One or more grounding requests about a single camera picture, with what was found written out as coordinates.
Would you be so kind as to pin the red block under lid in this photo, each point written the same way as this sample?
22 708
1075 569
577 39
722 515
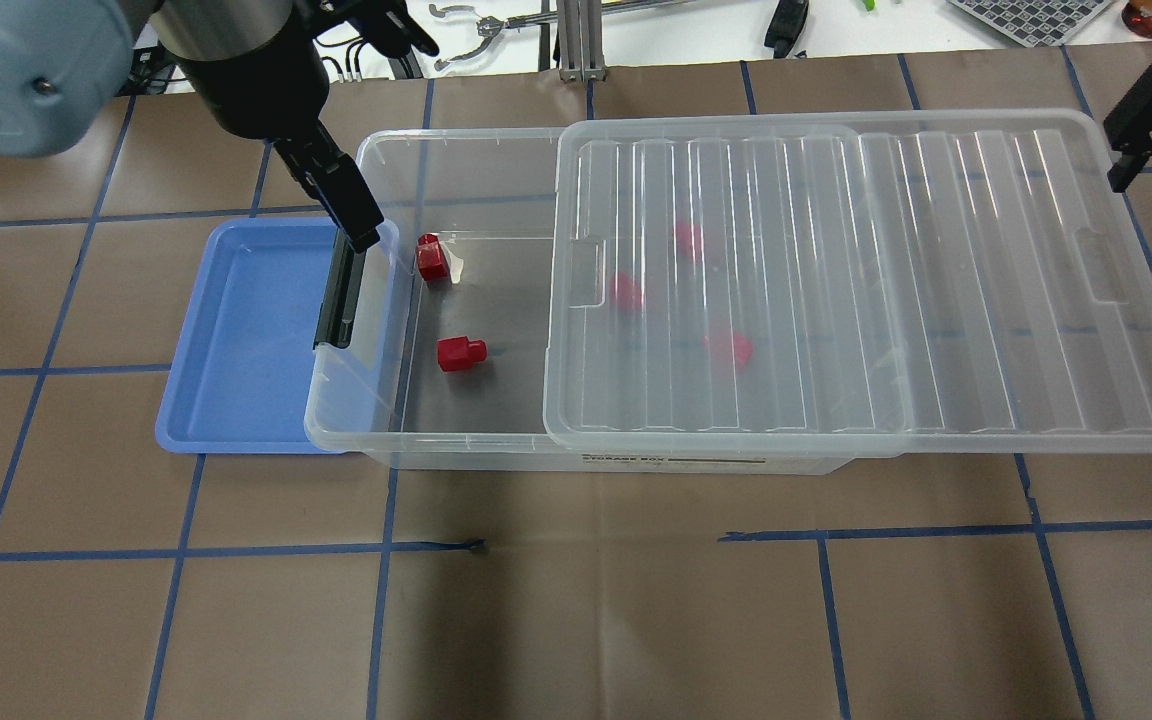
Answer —
689 242
729 350
625 293

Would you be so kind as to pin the grey keyboard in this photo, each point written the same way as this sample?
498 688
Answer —
1034 23

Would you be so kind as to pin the red block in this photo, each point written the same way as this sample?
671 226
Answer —
625 293
458 354
729 350
689 242
431 259

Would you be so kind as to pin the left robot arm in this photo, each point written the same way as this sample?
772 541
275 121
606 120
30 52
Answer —
60 62

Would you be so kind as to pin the clear plastic storage box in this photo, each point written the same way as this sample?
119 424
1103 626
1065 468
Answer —
490 194

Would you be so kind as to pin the black power adapter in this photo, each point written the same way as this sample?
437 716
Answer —
788 21

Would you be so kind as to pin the black box latch handle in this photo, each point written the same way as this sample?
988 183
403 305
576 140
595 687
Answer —
337 313

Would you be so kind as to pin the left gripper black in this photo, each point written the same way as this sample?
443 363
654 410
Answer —
248 98

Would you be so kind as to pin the clear plastic box lid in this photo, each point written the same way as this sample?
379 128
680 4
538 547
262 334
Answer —
914 282

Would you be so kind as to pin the blue plastic tray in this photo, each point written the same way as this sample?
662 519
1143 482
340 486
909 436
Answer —
249 375

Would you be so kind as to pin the aluminium frame post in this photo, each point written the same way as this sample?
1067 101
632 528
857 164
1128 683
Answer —
580 41

